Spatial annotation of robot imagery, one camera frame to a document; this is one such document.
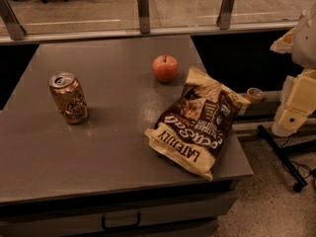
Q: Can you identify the black cable on floor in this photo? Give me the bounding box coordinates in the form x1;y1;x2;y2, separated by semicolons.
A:
279;135;316;190

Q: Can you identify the middle metal railing post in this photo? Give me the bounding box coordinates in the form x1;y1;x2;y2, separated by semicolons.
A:
137;0;150;34

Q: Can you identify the metal railing post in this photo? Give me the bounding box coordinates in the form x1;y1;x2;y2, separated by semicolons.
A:
0;0;26;40
137;0;150;34
216;0;235;30

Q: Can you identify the grey cabinet drawer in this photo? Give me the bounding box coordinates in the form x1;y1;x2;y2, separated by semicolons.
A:
0;191;237;237

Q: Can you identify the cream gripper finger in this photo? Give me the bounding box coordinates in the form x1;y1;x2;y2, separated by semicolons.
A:
272;69;316;137
270;28;295;54

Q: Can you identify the right metal railing post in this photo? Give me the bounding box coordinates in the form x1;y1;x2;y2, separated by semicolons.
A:
216;0;235;30

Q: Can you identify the black drawer handle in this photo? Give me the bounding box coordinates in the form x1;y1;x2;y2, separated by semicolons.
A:
101;212;141;233

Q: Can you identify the orange soda can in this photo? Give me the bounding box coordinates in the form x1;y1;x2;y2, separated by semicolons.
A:
49;72;88;124

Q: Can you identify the roll of brown tape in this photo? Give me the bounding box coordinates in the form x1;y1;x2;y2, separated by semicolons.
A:
246;87;265;104

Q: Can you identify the Late July chips bag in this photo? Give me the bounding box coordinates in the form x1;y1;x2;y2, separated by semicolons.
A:
145;66;250;181

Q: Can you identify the black stand leg with caster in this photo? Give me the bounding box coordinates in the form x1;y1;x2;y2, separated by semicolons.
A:
258;125;307;193

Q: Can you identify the red apple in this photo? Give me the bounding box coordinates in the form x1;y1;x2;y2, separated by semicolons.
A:
152;54;178;83

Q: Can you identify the left metal railing post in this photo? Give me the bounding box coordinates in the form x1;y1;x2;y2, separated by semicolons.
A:
0;0;26;40

